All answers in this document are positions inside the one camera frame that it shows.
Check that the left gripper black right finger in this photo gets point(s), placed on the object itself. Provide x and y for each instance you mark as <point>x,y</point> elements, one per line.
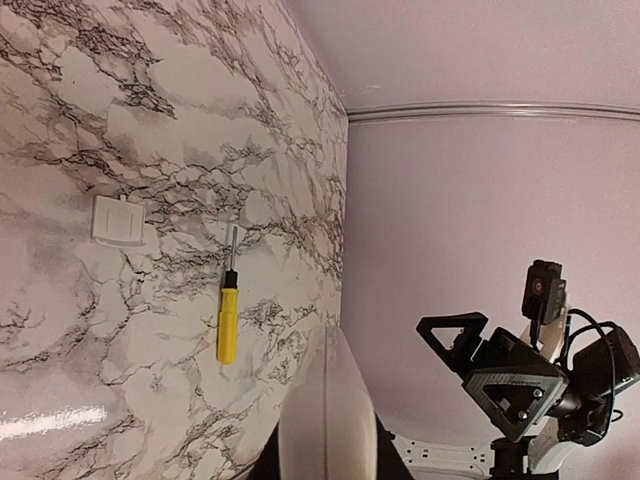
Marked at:
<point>390,465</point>

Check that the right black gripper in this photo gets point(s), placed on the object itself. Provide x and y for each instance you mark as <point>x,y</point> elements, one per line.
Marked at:
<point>514,385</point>

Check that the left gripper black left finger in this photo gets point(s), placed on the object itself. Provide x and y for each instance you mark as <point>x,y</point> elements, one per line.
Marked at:
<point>267,465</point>

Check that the white remote control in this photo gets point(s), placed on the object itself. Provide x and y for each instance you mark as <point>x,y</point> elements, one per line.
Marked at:
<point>327,426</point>

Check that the white battery cover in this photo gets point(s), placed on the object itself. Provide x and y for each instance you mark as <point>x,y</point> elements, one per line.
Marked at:
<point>117,223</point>

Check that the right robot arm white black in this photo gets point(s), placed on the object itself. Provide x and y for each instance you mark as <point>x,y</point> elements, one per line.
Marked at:
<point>601,362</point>

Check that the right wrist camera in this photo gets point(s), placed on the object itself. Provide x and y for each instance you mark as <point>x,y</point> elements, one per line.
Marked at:
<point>544,293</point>

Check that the yellow handled screwdriver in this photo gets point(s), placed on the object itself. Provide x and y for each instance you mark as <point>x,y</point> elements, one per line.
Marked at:
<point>228,314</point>

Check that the right aluminium frame post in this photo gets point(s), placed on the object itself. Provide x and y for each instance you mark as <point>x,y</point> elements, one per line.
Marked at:
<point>511,109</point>

